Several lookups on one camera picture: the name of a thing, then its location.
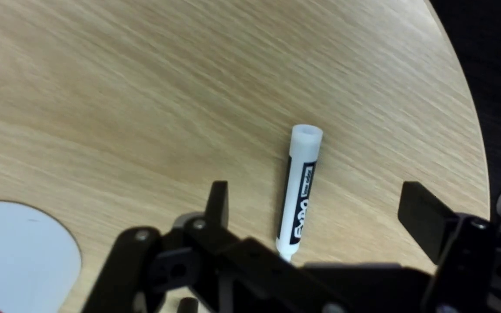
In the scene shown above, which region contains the white metal water bottle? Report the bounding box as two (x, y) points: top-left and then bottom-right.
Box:
(0, 202), (81, 313)

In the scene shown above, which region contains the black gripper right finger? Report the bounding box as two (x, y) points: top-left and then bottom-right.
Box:
(398, 181), (501, 313)

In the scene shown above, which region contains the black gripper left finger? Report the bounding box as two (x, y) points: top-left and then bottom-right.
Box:
(81, 179), (299, 313)

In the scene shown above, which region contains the white black dry-erase marker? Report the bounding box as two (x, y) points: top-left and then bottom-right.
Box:
(274, 124), (323, 261)

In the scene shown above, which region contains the round wooden table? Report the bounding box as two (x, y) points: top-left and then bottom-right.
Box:
(0, 0), (490, 313)

